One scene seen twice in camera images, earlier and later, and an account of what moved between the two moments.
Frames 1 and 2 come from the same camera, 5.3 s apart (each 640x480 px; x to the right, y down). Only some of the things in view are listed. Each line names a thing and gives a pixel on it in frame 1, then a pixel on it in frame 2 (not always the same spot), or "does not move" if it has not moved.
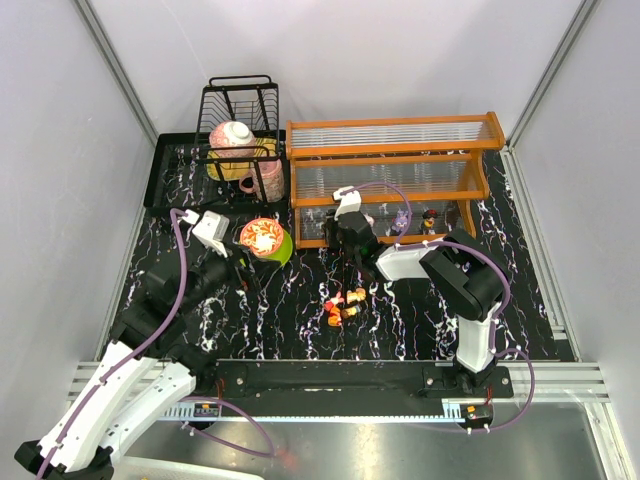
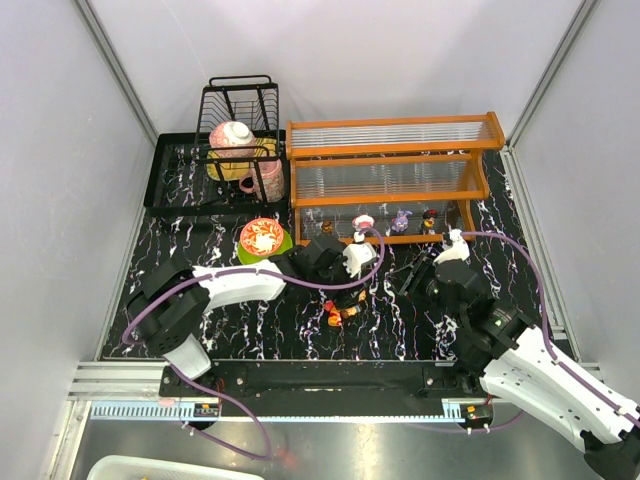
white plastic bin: x=142 y=468 does not move
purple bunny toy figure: x=401 y=220 does not move
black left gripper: x=239 y=263 -> x=347 y=292
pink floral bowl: x=232 y=134 does not move
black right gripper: x=345 y=245 -> x=409 y=279
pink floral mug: x=272 y=178 does not move
